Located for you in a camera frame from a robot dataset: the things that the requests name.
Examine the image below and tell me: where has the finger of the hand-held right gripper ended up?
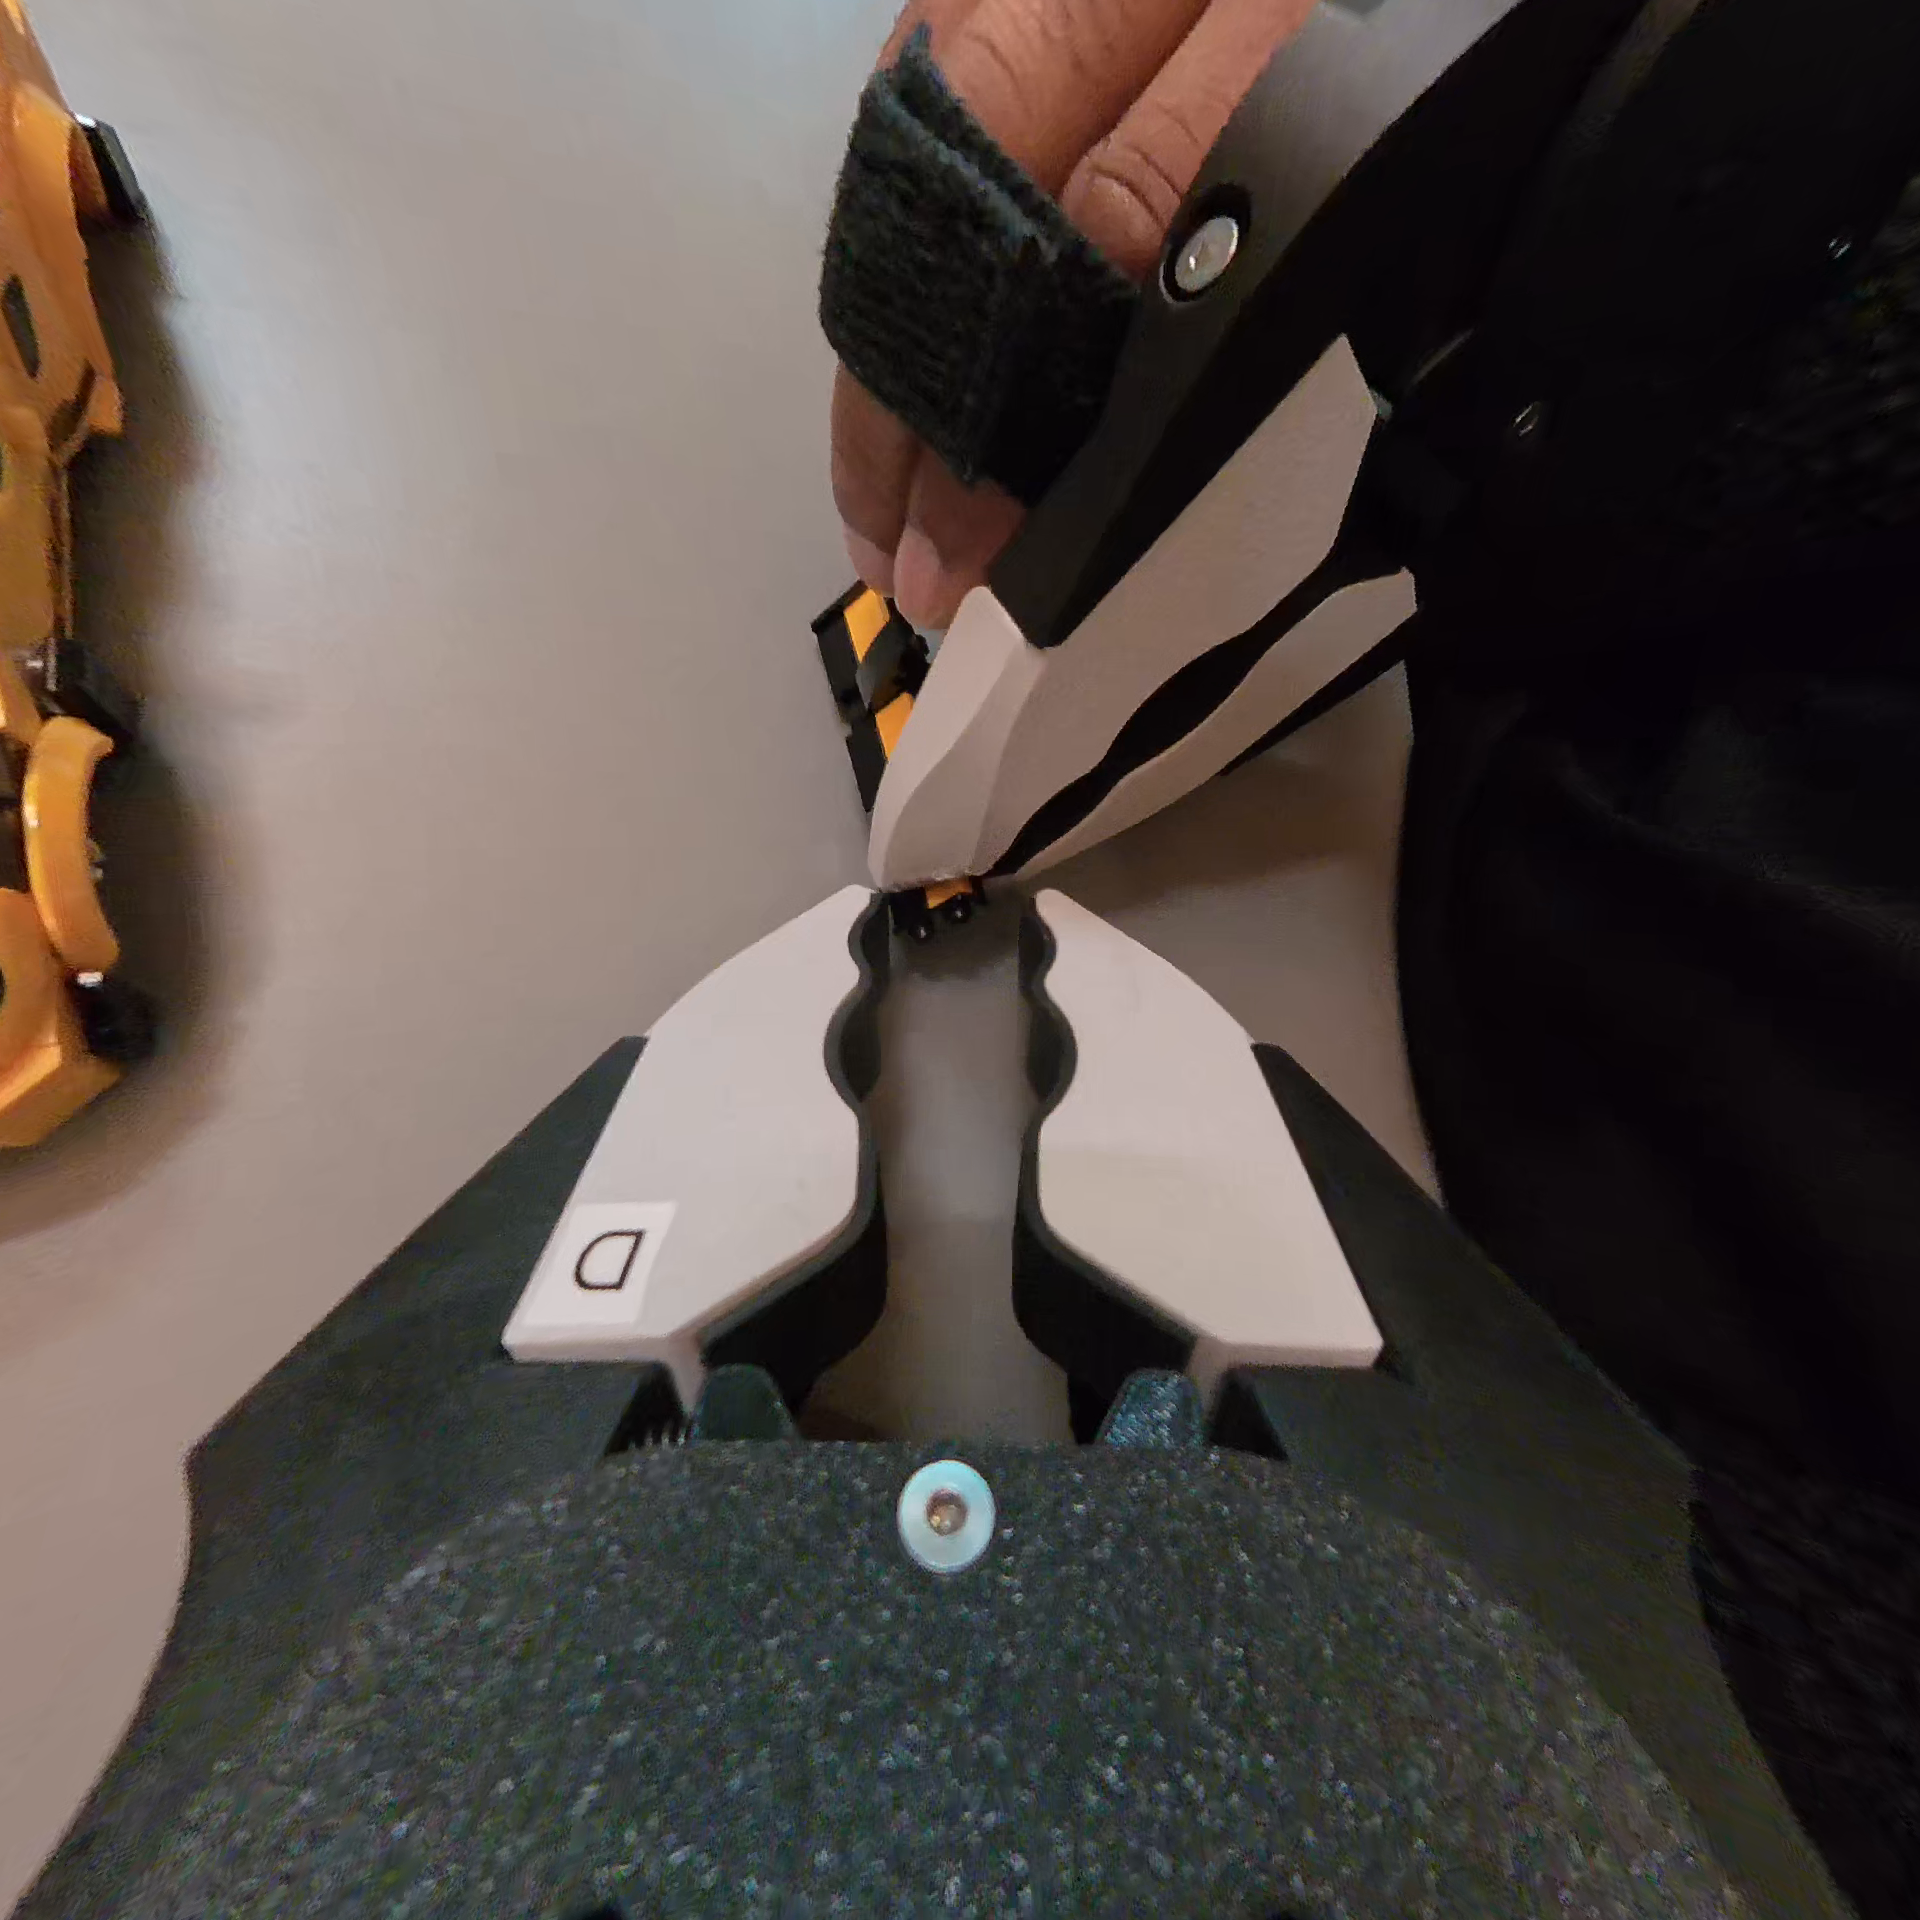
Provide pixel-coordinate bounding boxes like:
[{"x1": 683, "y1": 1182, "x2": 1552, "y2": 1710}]
[
  {"x1": 977, "y1": 567, "x2": 1421, "y2": 888},
  {"x1": 866, "y1": 335, "x2": 1382, "y2": 903}
]

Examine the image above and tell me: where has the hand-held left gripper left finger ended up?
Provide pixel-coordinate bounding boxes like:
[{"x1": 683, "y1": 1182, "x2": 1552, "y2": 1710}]
[{"x1": 502, "y1": 881, "x2": 904, "y2": 1424}]

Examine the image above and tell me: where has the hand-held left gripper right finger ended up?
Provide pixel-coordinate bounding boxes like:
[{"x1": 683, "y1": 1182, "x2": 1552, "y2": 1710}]
[{"x1": 1014, "y1": 884, "x2": 1385, "y2": 1430}]

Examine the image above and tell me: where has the black and yellow lego strip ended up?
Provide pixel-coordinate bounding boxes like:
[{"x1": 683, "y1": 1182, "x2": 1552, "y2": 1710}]
[{"x1": 810, "y1": 575, "x2": 993, "y2": 943}]

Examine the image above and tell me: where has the yellow lego car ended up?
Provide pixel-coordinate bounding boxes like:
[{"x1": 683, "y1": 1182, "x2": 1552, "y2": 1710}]
[{"x1": 0, "y1": 0, "x2": 160, "y2": 1154}]

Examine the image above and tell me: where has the person's right hand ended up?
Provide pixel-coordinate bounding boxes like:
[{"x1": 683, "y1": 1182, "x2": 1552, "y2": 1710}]
[{"x1": 818, "y1": 0, "x2": 1321, "y2": 632}]

